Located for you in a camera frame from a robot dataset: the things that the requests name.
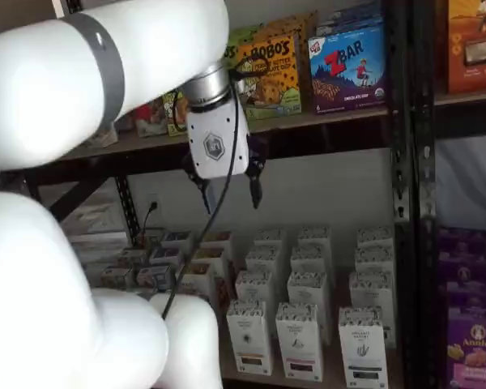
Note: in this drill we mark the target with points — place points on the white tea box pink strip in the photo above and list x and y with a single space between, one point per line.
308 287
314 235
299 344
309 257

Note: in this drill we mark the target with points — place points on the granola bag red label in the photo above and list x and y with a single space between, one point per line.
150 121

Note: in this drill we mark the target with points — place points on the purely elizabeth yellow label box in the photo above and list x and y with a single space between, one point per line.
196 287
218 239
206 270
212 255

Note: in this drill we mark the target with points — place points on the blue oatmeal box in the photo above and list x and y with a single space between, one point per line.
154 277
176 239
166 256

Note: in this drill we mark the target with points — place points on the orange snack box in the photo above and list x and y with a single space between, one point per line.
474 40

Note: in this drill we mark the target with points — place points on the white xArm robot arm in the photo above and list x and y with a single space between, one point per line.
44 81

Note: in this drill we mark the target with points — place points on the white tea box yellow strip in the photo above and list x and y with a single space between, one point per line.
253 285
263 259
269 237
249 336

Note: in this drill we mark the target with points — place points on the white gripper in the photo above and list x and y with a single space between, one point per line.
210 133

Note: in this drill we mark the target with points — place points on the green oatmeal box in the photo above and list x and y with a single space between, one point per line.
117 277

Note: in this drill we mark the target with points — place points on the purple Annie's snack box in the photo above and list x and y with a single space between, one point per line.
470 291
474 356
461 247

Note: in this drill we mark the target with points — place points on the yellow Bobo's peanut butter box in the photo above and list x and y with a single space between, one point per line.
309 61
275 81

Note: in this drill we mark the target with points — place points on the white tea box green strip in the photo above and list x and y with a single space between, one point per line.
372 259
362 344
374 237
370 289

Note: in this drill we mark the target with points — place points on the blue Zbar box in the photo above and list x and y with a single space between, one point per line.
348 73
348 18

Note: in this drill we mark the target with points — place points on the black metal shelf rack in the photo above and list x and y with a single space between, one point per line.
425 101
401 101

